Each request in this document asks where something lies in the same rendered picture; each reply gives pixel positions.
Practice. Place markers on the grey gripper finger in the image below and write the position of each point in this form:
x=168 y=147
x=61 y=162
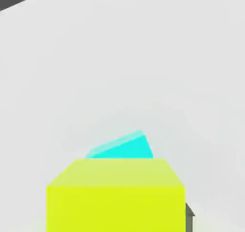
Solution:
x=189 y=218

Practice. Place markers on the small yellow cube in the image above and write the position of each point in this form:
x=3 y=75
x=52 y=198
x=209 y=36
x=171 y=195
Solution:
x=115 y=203

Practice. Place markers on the small cyan cube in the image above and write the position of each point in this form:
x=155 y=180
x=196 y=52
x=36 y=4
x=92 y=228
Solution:
x=130 y=148

